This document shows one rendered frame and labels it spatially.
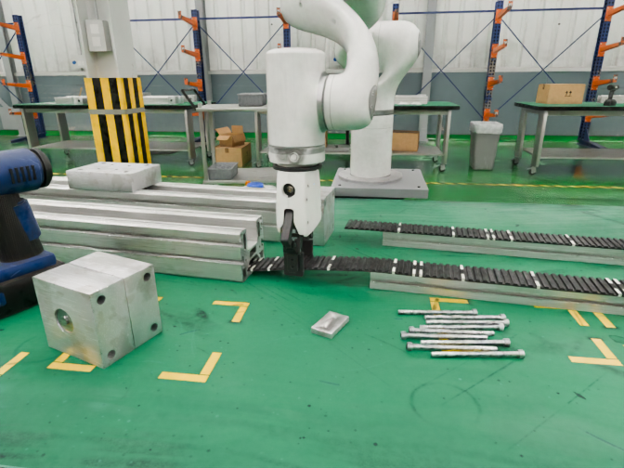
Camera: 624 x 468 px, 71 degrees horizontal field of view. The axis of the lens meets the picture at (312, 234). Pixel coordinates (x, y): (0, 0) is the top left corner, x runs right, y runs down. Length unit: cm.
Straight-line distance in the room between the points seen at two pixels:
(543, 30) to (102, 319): 854
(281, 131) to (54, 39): 988
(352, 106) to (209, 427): 42
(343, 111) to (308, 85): 6
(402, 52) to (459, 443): 99
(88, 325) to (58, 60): 995
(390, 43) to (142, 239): 80
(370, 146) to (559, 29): 773
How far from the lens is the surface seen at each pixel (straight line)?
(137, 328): 58
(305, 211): 64
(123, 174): 100
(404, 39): 124
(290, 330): 59
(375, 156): 127
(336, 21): 67
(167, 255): 77
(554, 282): 72
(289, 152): 64
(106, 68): 418
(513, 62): 865
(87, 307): 54
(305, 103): 62
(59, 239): 89
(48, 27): 1045
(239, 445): 44
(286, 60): 62
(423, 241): 87
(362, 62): 62
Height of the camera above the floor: 109
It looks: 20 degrees down
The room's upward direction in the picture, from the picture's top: straight up
